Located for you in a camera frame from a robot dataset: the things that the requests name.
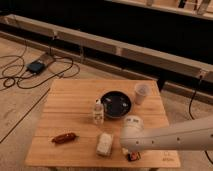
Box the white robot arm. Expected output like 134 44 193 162
120 115 213 152

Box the dark chocolate bar wrapper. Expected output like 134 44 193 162
127 152 141 162

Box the red sausage toy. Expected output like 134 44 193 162
52 133 77 144

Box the black round bowl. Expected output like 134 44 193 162
101 91 132 119

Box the black cable at right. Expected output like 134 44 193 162
188 75 213 165

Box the white rectangular eraser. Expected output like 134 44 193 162
96 133 113 156

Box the blue power box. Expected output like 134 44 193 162
27 61 45 74

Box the small clear plastic bottle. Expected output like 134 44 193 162
93 99 104 125

